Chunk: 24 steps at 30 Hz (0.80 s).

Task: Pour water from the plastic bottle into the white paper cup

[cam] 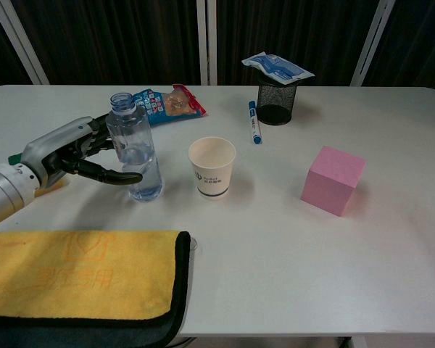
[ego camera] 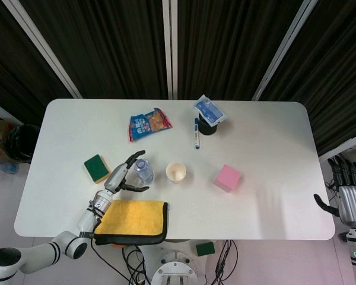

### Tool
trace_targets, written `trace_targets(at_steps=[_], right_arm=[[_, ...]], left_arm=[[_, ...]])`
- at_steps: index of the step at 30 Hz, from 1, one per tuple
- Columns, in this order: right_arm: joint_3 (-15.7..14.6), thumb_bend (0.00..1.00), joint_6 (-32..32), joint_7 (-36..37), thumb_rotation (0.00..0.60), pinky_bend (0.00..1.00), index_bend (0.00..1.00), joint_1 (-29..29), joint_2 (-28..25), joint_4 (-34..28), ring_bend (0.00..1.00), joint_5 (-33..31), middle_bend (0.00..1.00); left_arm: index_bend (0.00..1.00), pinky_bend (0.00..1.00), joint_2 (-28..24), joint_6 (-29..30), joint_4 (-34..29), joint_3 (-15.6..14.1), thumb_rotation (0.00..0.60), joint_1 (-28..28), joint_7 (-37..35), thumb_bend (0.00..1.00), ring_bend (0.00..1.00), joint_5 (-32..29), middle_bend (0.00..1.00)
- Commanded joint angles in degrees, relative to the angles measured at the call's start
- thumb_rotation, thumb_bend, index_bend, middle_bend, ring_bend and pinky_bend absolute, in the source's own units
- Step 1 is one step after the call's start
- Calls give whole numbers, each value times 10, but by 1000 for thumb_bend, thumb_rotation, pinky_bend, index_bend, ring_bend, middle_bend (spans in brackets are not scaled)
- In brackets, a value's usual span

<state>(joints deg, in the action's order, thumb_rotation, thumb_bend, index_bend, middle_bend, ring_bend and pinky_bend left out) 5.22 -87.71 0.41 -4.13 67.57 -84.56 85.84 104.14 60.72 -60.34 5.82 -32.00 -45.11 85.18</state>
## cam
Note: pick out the black mesh pen holder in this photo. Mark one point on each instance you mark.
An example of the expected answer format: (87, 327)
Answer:
(275, 101)

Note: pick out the black pleated curtain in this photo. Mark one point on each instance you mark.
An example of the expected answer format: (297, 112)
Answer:
(123, 36)

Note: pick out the yellow cloth with black edge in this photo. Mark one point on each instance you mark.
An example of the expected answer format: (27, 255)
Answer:
(76, 275)

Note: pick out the blue white wipes packet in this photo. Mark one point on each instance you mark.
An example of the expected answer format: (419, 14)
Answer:
(277, 67)

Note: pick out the green yellow sponge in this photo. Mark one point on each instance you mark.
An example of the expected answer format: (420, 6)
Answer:
(52, 189)

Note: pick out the white frame post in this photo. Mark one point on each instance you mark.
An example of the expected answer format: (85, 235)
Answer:
(206, 40)
(373, 40)
(21, 40)

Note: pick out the clear plastic water bottle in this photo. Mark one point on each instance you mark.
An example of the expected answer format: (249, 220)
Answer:
(137, 145)

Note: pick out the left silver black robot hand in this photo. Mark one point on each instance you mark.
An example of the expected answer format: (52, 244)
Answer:
(58, 143)

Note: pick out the blue white marker pen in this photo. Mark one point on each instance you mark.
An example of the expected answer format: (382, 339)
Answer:
(254, 123)

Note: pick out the blue red snack bag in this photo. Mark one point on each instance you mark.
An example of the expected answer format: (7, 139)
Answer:
(174, 105)

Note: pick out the white paper cup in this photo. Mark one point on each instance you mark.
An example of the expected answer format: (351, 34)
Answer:
(212, 174)

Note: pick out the pink foam cube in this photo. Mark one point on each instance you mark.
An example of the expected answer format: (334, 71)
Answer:
(330, 181)

